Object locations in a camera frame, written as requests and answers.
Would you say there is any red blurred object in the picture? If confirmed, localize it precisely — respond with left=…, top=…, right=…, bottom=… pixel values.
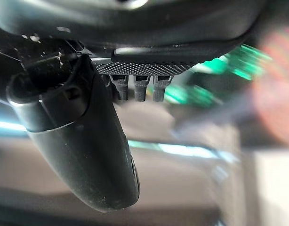
left=251, top=28, right=289, bottom=148

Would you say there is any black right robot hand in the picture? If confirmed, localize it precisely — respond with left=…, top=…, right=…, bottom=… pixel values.
left=0, top=0, right=289, bottom=214

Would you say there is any green drink bottle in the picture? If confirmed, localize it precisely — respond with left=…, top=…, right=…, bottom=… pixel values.
left=163, top=43, right=272, bottom=108

